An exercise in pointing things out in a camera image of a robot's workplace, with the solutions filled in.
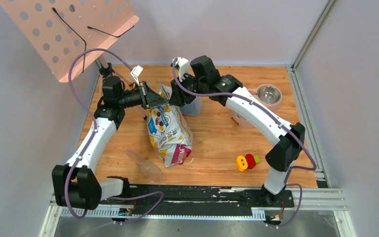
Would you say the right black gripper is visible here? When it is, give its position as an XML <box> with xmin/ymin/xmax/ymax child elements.
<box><xmin>171</xmin><ymin>72</ymin><xmax>208</xmax><ymax>106</ymax></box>

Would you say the pet food bag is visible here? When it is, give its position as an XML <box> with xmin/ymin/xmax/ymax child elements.
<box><xmin>145</xmin><ymin>82</ymin><xmax>193</xmax><ymax>168</ymax></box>

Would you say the clear plastic scoop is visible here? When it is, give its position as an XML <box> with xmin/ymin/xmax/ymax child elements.
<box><xmin>125</xmin><ymin>150</ymin><xmax>164</xmax><ymax>182</ymax></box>

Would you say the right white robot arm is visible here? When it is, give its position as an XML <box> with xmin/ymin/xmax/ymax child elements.
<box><xmin>171</xmin><ymin>55</ymin><xmax>306</xmax><ymax>206</ymax></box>

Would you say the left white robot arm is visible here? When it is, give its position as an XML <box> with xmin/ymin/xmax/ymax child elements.
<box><xmin>52</xmin><ymin>76</ymin><xmax>168</xmax><ymax>210</ymax></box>

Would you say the pink double pet bowl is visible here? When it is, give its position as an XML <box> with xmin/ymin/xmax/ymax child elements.
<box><xmin>229</xmin><ymin>84</ymin><xmax>283</xmax><ymax>128</ymax></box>

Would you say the translucent plastic container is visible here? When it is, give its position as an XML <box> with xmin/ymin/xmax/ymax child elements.
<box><xmin>180</xmin><ymin>97</ymin><xmax>203</xmax><ymax>117</ymax></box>

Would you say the colourful stacking toy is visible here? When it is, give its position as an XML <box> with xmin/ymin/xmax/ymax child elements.
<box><xmin>235</xmin><ymin>154</ymin><xmax>260</xmax><ymax>172</ymax></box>

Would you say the pink music stand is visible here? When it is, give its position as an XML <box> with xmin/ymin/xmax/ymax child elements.
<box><xmin>0</xmin><ymin>0</ymin><xmax>139</xmax><ymax>82</ymax></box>

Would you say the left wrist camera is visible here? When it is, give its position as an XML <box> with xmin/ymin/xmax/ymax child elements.
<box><xmin>130</xmin><ymin>65</ymin><xmax>144</xmax><ymax>86</ymax></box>

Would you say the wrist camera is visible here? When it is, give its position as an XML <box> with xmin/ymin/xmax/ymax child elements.
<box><xmin>172</xmin><ymin>57</ymin><xmax>190</xmax><ymax>82</ymax></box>
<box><xmin>130</xmin><ymin>65</ymin><xmax>144</xmax><ymax>86</ymax></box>

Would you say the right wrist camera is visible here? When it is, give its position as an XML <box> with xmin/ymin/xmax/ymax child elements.
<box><xmin>172</xmin><ymin>57</ymin><xmax>190</xmax><ymax>82</ymax></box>

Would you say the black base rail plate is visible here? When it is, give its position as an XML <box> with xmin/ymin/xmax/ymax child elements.
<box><xmin>99</xmin><ymin>184</ymin><xmax>296</xmax><ymax>217</ymax></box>

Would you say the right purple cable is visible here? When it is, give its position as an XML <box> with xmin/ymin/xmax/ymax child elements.
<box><xmin>171</xmin><ymin>57</ymin><xmax>317</xmax><ymax>229</ymax></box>

